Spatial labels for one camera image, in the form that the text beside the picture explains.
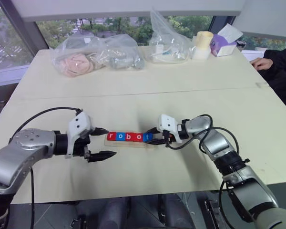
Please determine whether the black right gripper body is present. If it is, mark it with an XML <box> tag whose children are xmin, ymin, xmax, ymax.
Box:
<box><xmin>161</xmin><ymin>130</ymin><xmax>176</xmax><ymax>146</ymax></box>

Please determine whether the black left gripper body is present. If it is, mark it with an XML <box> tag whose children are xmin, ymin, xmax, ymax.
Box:
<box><xmin>72</xmin><ymin>134</ymin><xmax>92</xmax><ymax>163</ymax></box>

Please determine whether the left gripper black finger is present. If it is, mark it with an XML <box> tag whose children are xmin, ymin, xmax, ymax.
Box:
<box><xmin>87</xmin><ymin>150</ymin><xmax>117</xmax><ymax>164</ymax></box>
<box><xmin>89</xmin><ymin>127</ymin><xmax>109</xmax><ymax>137</ymax></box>

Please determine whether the wooden block tray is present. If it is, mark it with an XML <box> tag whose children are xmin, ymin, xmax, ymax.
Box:
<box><xmin>104</xmin><ymin>139</ymin><xmax>156</xmax><ymax>150</ymax></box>

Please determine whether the bystander bare hand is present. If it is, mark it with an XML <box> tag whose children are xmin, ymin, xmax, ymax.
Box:
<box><xmin>250</xmin><ymin>57</ymin><xmax>274</xmax><ymax>71</ymax></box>

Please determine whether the pink plush item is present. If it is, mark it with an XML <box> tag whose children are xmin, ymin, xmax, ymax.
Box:
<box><xmin>58</xmin><ymin>53</ymin><xmax>96</xmax><ymax>78</ymax></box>

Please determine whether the grey cylindrical item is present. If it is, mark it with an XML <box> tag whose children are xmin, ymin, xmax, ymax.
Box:
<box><xmin>109</xmin><ymin>55</ymin><xmax>145</xmax><ymax>71</ymax></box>

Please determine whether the wide clear plastic bag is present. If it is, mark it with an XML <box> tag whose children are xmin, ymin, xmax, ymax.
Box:
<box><xmin>50</xmin><ymin>33</ymin><xmax>146</xmax><ymax>78</ymax></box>

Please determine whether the black ribbed device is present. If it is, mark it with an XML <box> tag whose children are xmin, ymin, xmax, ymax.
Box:
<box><xmin>203</xmin><ymin>198</ymin><xmax>220</xmax><ymax>229</ymax></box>

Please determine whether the tall clear plastic bag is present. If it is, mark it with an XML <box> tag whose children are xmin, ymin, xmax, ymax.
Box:
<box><xmin>145</xmin><ymin>6</ymin><xmax>194</xmax><ymax>65</ymax></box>

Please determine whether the cream paper cup stack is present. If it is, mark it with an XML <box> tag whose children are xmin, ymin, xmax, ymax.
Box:
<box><xmin>192</xmin><ymin>31</ymin><xmax>214</xmax><ymax>61</ymax></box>

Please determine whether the purple tissue box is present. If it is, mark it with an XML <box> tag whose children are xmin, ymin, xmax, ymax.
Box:
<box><xmin>209</xmin><ymin>23</ymin><xmax>244</xmax><ymax>58</ymax></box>

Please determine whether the small round black object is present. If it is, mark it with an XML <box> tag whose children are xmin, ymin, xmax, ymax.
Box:
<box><xmin>235</xmin><ymin>39</ymin><xmax>247</xmax><ymax>50</ymax></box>

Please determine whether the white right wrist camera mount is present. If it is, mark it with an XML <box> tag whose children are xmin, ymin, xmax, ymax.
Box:
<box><xmin>157</xmin><ymin>114</ymin><xmax>183</xmax><ymax>144</ymax></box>

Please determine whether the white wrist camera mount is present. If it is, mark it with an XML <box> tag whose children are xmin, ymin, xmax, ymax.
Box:
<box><xmin>157</xmin><ymin>114</ymin><xmax>183</xmax><ymax>144</ymax></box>
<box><xmin>65</xmin><ymin>112</ymin><xmax>95</xmax><ymax>159</ymax></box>

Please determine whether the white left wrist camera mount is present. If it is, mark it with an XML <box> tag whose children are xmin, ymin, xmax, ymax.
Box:
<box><xmin>65</xmin><ymin>112</ymin><xmax>95</xmax><ymax>159</ymax></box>

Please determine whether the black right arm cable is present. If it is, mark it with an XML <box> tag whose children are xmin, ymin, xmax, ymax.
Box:
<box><xmin>164</xmin><ymin>114</ymin><xmax>240</xmax><ymax>229</ymax></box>

